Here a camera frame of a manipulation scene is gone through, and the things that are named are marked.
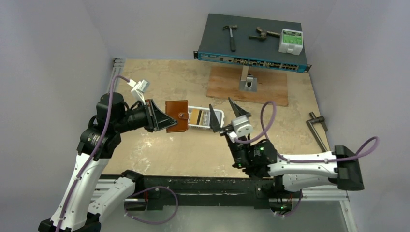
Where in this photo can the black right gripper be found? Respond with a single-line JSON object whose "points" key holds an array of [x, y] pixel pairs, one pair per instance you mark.
{"points": [[226, 128]]}

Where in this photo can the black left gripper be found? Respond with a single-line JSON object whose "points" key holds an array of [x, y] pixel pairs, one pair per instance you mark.
{"points": [[164, 120]]}

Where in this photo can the brown leather card holder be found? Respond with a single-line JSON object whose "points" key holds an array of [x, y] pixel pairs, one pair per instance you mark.
{"points": [[178, 110]]}

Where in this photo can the white plastic basket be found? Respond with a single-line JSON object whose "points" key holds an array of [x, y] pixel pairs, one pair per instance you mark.
{"points": [[206, 117]]}

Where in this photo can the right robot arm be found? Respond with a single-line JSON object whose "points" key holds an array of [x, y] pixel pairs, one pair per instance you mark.
{"points": [[258, 158]]}

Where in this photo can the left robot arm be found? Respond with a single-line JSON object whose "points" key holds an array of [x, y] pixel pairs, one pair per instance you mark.
{"points": [[96, 147]]}

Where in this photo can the white credit card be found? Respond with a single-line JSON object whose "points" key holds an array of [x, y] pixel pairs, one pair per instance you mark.
{"points": [[220, 116]]}

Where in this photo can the gold striped credit card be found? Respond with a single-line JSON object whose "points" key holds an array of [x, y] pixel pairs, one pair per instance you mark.
{"points": [[196, 117]]}

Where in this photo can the plywood base board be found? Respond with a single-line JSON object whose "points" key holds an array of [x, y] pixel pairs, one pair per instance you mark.
{"points": [[260, 87]]}

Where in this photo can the small hammer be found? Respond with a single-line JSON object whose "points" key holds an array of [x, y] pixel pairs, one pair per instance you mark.
{"points": [[232, 41]]}

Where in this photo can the white green electrical module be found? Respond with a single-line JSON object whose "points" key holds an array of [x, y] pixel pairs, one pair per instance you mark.
{"points": [[291, 42]]}

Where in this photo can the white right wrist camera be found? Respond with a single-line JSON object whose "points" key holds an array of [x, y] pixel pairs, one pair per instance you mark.
{"points": [[241, 127]]}

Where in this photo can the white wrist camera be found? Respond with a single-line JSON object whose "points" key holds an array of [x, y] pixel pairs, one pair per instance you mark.
{"points": [[241, 127], [138, 89]]}

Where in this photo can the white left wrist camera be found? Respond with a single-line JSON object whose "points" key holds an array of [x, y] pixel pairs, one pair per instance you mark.
{"points": [[138, 89]]}

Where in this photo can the silver metal stand bracket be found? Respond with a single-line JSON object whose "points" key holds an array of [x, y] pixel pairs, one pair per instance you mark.
{"points": [[247, 81]]}

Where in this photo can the aluminium frame rail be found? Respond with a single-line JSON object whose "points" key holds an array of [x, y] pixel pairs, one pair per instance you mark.
{"points": [[117, 69]]}

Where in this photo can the blue network switch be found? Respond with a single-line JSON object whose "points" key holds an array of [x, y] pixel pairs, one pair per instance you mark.
{"points": [[236, 40]]}

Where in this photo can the metal T-handle tool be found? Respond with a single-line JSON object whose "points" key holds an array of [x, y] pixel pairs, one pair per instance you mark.
{"points": [[311, 125]]}

